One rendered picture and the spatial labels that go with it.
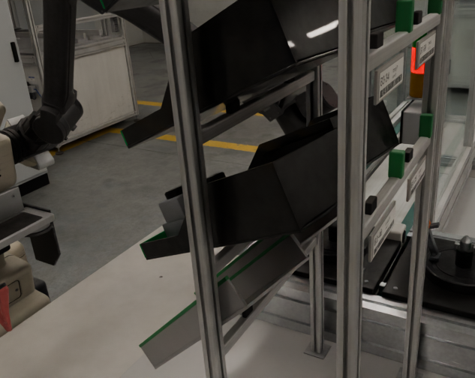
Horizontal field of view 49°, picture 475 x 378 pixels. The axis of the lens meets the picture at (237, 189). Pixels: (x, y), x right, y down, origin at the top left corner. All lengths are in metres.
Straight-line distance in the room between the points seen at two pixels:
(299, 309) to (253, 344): 0.11
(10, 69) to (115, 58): 1.69
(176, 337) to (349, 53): 0.47
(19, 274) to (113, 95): 4.28
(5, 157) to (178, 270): 0.48
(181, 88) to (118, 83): 5.11
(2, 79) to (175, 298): 3.09
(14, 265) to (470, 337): 1.04
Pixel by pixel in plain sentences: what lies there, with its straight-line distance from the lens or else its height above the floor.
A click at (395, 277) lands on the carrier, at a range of 1.06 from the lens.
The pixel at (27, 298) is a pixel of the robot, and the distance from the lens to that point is 1.45.
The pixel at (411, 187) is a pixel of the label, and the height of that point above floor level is 1.28.
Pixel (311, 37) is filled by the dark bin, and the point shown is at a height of 1.48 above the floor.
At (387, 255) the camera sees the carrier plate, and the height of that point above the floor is 0.97.
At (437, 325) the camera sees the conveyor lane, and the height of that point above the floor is 0.96.
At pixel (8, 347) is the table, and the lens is 1.21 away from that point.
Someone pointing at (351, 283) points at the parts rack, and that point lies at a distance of 0.50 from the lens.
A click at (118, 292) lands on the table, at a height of 0.86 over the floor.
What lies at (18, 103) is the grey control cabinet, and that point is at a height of 0.69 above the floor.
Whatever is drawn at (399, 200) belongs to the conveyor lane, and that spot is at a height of 0.92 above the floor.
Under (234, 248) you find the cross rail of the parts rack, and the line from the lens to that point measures 0.64.
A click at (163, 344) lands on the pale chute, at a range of 0.79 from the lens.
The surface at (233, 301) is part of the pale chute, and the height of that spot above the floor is 1.19.
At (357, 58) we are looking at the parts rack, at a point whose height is 1.48.
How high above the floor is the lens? 1.55
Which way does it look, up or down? 24 degrees down
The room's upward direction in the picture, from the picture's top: 5 degrees counter-clockwise
